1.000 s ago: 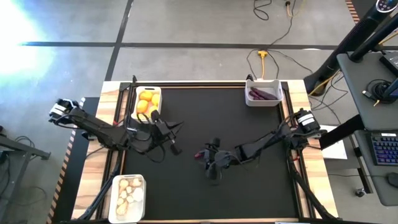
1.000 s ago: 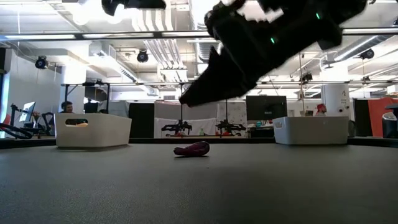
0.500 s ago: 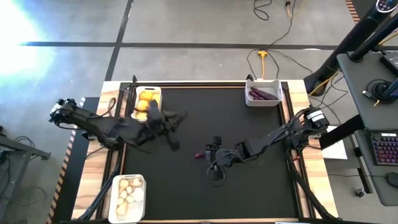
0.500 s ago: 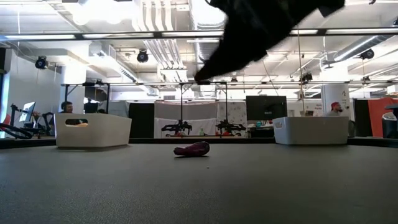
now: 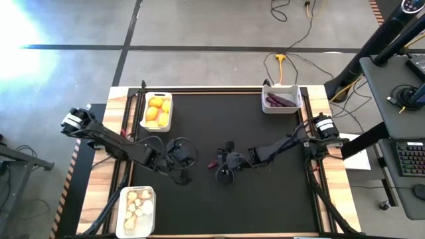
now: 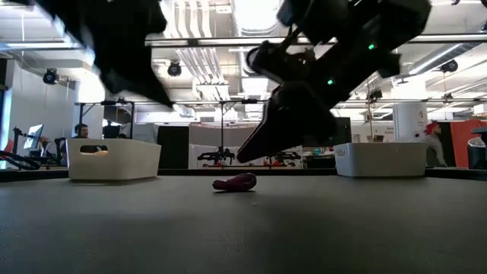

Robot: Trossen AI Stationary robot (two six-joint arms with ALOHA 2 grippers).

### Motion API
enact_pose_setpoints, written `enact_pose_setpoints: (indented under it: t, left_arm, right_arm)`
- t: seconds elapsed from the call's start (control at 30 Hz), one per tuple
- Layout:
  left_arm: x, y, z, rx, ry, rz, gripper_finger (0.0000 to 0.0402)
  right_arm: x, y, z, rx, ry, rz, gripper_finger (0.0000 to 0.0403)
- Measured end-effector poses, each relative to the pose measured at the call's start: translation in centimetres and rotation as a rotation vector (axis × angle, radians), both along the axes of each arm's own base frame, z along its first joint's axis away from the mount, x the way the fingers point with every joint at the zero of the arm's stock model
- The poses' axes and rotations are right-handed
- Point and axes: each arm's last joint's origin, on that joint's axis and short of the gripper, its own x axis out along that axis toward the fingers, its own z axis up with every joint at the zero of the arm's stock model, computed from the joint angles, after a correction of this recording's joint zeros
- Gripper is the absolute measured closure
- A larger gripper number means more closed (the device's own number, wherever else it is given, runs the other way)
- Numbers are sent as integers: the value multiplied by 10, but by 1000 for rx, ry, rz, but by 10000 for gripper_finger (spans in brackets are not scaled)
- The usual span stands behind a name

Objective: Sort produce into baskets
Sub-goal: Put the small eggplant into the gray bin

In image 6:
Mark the black beam with light strips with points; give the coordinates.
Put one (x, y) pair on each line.
(213, 41)

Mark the black table mat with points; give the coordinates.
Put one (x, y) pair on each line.
(243, 236)

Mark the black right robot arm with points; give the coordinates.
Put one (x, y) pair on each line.
(407, 19)

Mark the small computer monitor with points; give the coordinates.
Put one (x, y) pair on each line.
(34, 137)

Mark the short purple sweet potato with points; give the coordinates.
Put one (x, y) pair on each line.
(234, 182)

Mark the large black monitor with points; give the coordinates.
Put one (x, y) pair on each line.
(344, 131)

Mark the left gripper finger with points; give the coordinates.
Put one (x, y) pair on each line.
(141, 85)

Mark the person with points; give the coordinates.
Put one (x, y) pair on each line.
(81, 131)
(433, 146)

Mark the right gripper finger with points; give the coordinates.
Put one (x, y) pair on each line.
(296, 122)

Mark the white round column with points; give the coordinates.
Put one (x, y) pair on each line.
(409, 122)

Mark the black background robot arm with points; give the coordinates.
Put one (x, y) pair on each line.
(283, 157)
(218, 156)

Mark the red partition wall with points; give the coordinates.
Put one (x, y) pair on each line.
(462, 144)

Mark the black partition panel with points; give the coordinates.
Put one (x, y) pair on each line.
(173, 148)

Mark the black ceiling spotlight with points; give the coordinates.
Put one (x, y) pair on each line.
(50, 76)
(449, 66)
(174, 69)

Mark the white plastic basket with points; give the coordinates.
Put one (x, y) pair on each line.
(125, 163)
(380, 161)

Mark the silver ventilation duct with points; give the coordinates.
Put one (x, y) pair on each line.
(255, 15)

